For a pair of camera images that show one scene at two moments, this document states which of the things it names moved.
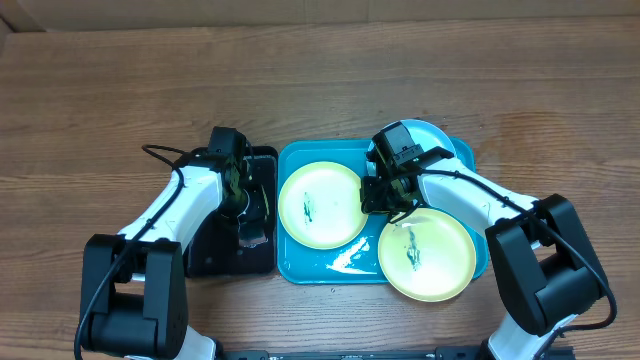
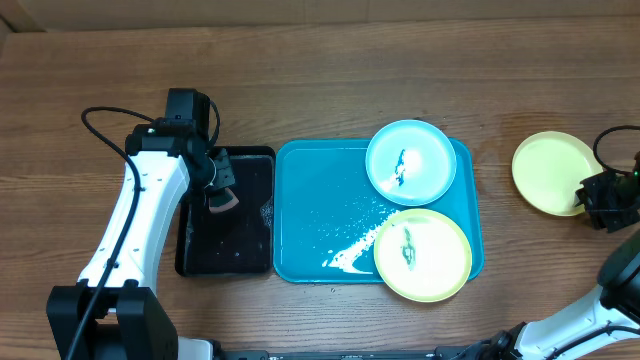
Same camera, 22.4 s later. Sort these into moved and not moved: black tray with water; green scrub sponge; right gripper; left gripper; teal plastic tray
Moved: left gripper; green scrub sponge; right gripper
Not moved: black tray with water; teal plastic tray
